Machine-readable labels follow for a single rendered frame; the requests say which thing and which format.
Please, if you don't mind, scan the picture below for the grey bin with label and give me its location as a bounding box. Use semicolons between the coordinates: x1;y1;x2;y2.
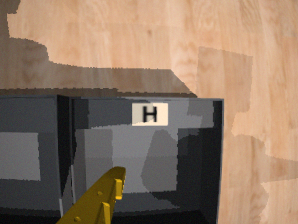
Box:
0;94;224;224

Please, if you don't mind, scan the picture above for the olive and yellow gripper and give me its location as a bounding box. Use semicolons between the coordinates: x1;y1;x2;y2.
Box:
56;166;126;224

